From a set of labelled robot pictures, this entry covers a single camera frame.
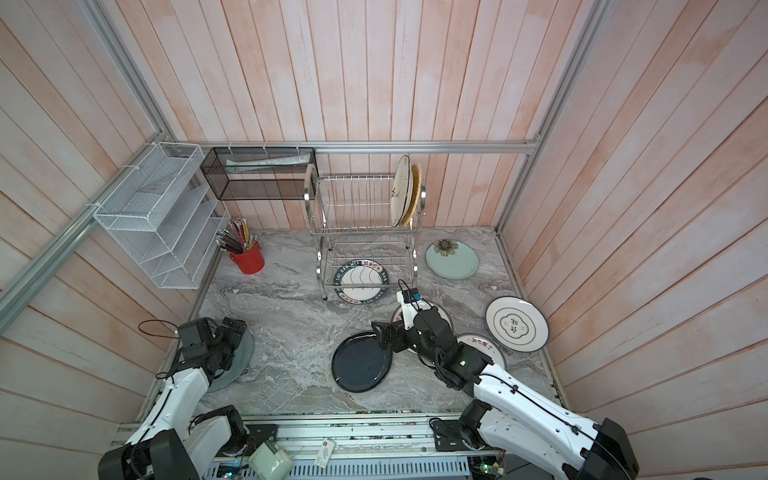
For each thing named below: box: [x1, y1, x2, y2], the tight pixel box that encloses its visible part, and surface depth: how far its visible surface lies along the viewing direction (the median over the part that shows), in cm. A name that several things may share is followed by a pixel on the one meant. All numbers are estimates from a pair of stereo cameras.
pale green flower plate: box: [426, 239, 479, 280], surface depth 113 cm
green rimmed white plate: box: [333, 259, 390, 305], surface depth 103 cm
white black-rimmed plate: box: [485, 296, 550, 353], surface depth 95 cm
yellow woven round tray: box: [401, 165, 421, 226], surface depth 76 cm
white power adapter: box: [248, 440, 293, 480], surface depth 68 cm
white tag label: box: [314, 439, 335, 469], surface depth 73 cm
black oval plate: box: [332, 332, 393, 393], surface depth 87 cm
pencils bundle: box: [215, 217, 257, 254], surface depth 102 cm
